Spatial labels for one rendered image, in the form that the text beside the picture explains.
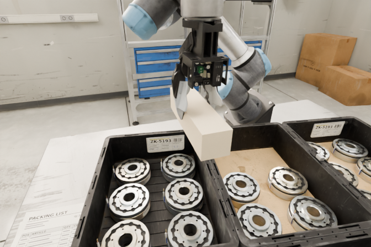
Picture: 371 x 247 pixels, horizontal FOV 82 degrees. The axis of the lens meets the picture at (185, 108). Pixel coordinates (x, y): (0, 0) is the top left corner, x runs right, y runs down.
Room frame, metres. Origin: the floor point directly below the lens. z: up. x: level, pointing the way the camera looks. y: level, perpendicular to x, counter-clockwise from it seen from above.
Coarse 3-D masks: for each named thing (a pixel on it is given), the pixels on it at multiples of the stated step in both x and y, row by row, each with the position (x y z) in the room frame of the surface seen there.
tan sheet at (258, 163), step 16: (224, 160) 0.57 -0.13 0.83; (240, 160) 0.57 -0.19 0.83; (256, 160) 0.57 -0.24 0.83; (272, 160) 0.57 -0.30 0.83; (224, 176) 0.50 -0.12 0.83; (256, 176) 0.50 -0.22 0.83; (272, 192) 0.44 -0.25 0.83; (272, 208) 0.38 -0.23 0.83; (256, 224) 0.34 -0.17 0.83; (288, 224) 0.34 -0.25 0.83
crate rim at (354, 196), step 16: (336, 176) 0.40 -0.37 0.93; (224, 192) 0.35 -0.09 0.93; (352, 192) 0.35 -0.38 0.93; (368, 208) 0.30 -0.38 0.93; (240, 224) 0.27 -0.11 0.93; (352, 224) 0.27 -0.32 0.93; (368, 224) 0.27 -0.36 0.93; (240, 240) 0.24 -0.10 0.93; (256, 240) 0.24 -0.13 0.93; (272, 240) 0.24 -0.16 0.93; (288, 240) 0.24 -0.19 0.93
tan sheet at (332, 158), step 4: (320, 144) 0.66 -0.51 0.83; (324, 144) 0.66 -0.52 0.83; (328, 144) 0.66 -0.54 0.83; (328, 148) 0.64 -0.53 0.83; (328, 152) 0.62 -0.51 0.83; (332, 156) 0.59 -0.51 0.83; (328, 160) 0.57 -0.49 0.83; (332, 160) 0.57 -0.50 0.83; (336, 160) 0.57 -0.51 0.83; (340, 160) 0.57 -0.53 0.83; (344, 164) 0.55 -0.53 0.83; (348, 164) 0.55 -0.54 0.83; (352, 164) 0.55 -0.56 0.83; (348, 168) 0.53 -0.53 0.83; (352, 168) 0.53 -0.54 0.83; (360, 180) 0.48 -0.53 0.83; (360, 184) 0.47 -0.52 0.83; (364, 184) 0.47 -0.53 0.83; (368, 184) 0.47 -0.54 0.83; (360, 188) 0.45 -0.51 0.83; (364, 188) 0.45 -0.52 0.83; (368, 188) 0.45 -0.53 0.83
